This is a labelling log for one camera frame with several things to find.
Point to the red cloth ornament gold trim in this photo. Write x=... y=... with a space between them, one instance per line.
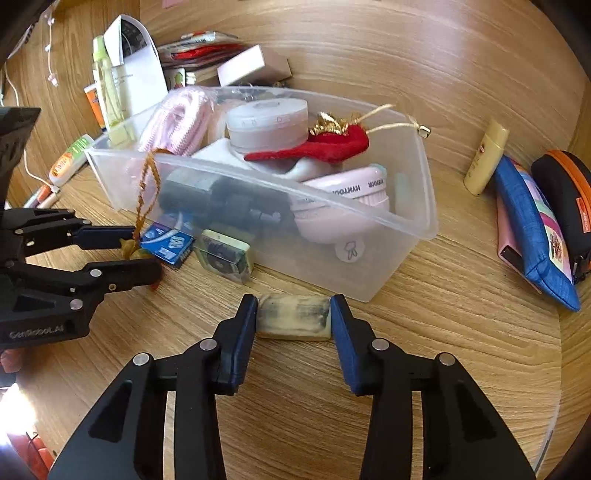
x=323 y=145

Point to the pink round container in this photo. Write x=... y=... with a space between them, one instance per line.
x=332 y=221

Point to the clear plastic bin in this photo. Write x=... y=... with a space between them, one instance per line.
x=323 y=258

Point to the small yellow bottle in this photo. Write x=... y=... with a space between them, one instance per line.
x=485 y=157

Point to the orange cloth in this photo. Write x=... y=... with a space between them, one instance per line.
x=23 y=445

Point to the fruit print card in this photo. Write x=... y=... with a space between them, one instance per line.
x=176 y=79

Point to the white cardboard box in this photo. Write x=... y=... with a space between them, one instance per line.
x=249 y=64

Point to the blue printed packet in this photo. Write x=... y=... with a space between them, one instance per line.
x=166 y=242

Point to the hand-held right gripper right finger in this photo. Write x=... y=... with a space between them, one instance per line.
x=346 y=341

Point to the orange marker pens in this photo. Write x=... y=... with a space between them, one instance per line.
x=44 y=196

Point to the pink phone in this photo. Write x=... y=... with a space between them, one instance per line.
x=505 y=240

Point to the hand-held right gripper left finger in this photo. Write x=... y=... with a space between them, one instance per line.
x=242 y=341

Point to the white folded paper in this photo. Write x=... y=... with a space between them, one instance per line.
x=143 y=78

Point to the frosted round jar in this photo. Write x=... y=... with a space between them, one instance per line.
x=268 y=124

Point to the printed paper slip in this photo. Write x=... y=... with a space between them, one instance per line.
x=134 y=37

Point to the beige eraser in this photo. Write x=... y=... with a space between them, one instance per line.
x=293 y=318

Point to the black device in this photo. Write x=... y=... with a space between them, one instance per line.
x=207 y=194

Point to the orange box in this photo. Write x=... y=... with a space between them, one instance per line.
x=94 y=106

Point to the tall yellow-green bottle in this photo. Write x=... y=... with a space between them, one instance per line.
x=113 y=101

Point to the orange and green tube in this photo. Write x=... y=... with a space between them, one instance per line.
x=69 y=161

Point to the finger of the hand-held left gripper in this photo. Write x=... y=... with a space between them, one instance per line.
x=106 y=237
x=134 y=272

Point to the black case with orange zip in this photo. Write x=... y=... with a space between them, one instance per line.
x=558 y=194

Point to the blue fabric pouch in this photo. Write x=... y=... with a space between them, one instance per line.
x=521 y=221

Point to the pile of red packets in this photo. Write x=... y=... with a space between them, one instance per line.
x=203 y=48

